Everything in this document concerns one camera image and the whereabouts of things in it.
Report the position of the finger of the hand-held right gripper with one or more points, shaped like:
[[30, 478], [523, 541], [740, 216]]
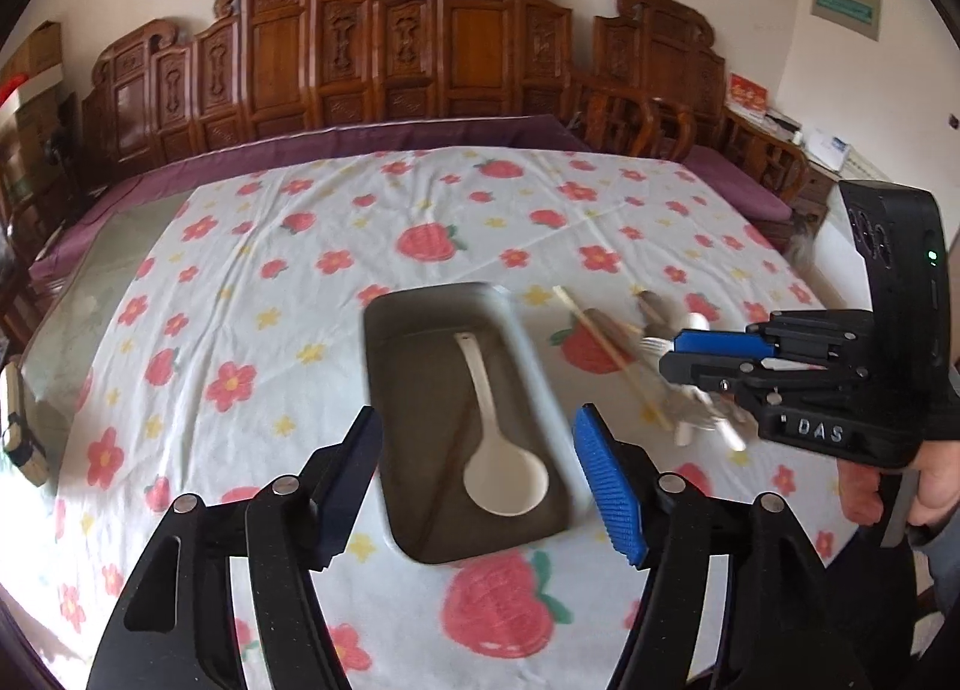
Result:
[[705, 371], [712, 342]]

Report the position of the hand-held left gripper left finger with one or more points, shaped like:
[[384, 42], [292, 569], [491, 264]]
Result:
[[352, 484]]

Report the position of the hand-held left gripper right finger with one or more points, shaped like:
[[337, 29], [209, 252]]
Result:
[[607, 495]]

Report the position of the white plastic spoon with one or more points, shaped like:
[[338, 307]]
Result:
[[699, 322]]

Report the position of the pale wooden chopstick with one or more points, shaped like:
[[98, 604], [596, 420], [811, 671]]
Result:
[[600, 345], [611, 354]]

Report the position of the white round rice ladle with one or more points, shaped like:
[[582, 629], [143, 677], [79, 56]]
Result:
[[506, 480]]

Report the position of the dark grey rectangular tray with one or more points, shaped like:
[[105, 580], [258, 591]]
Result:
[[420, 360]]

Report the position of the person's right hand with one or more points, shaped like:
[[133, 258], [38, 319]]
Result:
[[937, 484]]

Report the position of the grey fluffy object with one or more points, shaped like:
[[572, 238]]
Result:
[[801, 244]]

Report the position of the white floral strawberry tablecloth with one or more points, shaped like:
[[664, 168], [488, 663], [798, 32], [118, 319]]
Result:
[[300, 360]]

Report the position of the wooden side table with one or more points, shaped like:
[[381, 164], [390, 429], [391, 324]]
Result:
[[816, 191]]

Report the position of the wooden armchair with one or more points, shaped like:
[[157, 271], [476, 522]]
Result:
[[607, 116], [675, 127], [772, 157]]

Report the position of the white and blue box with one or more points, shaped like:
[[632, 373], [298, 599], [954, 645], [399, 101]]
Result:
[[829, 148]]

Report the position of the black and white device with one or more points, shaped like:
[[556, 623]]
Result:
[[784, 124]]

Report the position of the red box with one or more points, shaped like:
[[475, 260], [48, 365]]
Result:
[[748, 92]]

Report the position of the carved wooden bench backrest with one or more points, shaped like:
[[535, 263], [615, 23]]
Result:
[[139, 105], [480, 45], [660, 52], [281, 52]]

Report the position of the white wall panel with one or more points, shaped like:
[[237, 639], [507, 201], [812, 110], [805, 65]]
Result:
[[870, 169]]

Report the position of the green wall sign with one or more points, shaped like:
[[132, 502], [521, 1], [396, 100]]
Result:
[[847, 6]]

